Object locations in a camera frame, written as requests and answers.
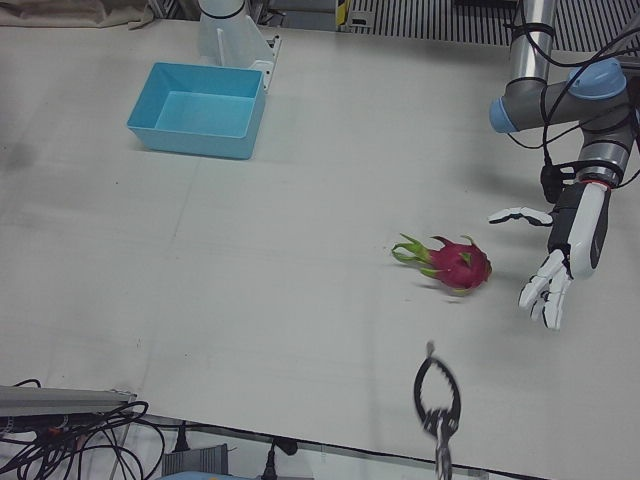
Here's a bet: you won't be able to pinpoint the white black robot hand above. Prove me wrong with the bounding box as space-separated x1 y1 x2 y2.
488 181 612 332

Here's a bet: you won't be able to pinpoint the pink dragon fruit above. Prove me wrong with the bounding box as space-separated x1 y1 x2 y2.
390 233 495 298

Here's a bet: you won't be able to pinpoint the black grabber tongs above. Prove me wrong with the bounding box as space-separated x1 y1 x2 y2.
412 340 463 480

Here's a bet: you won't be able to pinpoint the grey ribbed panel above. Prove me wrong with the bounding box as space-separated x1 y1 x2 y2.
348 0 640 53

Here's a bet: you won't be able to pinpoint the light blue plastic bin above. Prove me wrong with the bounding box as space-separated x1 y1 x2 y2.
125 61 268 161

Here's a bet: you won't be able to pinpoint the grey box device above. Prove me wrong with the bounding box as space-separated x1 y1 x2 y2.
161 441 232 476

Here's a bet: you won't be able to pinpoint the beige cloth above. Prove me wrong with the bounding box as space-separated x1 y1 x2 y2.
0 0 157 31

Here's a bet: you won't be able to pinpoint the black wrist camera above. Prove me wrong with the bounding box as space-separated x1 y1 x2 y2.
539 162 577 204

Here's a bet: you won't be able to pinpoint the aluminium frame profile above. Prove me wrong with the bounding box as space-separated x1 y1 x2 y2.
147 0 202 20

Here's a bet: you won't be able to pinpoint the aluminium rail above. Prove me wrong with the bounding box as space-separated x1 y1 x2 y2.
0 384 138 417

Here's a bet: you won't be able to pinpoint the black cable bundle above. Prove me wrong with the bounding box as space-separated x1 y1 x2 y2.
0 378 167 480

